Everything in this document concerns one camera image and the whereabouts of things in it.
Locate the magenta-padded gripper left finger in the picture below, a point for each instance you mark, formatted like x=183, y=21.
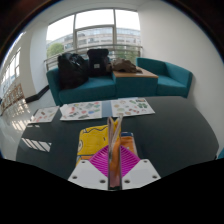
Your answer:
x=87, y=175

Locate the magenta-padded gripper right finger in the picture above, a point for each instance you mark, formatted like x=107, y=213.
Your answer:
x=141, y=174

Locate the orange yellow cartoon print towel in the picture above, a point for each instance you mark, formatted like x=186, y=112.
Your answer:
x=95, y=140

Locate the white sticker sheet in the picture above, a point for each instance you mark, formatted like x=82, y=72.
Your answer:
x=132, y=107
x=44, y=115
x=81, y=111

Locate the teal fabric sofa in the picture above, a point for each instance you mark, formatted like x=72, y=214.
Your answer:
x=96, y=90

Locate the teal side table wooden top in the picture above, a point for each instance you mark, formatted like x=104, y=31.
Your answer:
x=136, y=86

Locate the teal fabric armchair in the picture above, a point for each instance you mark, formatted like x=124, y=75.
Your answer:
x=173, y=81

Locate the large black backpack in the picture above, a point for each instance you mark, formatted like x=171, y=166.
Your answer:
x=71, y=71

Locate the wooden balustrade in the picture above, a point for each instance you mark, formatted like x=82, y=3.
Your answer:
x=13, y=96

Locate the brown jacket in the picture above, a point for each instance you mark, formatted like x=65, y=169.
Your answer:
x=125, y=66

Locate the black backpack with label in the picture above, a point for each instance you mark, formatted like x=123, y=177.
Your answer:
x=98, y=63

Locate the metal window railing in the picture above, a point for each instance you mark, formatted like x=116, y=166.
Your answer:
x=80, y=49

